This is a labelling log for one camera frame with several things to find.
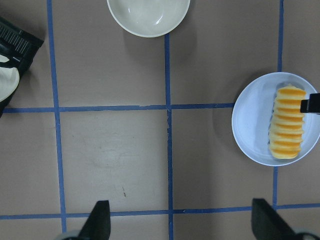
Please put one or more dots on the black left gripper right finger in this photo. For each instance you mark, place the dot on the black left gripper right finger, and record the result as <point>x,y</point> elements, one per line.
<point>267,224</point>

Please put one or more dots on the cream bowl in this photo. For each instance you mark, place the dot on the cream bowl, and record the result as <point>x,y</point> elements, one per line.
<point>148,18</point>

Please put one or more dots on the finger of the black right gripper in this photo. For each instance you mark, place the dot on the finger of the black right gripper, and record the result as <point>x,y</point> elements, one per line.
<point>311,105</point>

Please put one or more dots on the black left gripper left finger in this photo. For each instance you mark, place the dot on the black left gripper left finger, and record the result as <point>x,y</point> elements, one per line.
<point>98,224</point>

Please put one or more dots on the black plate rack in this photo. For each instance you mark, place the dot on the black plate rack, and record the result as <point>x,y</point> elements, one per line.
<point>18,48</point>

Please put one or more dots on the cream plate in rack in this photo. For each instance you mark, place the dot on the cream plate in rack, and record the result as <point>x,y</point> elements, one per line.
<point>9,80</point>

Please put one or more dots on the blue plate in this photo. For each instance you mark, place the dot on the blue plate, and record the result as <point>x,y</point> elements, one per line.
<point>252,114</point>

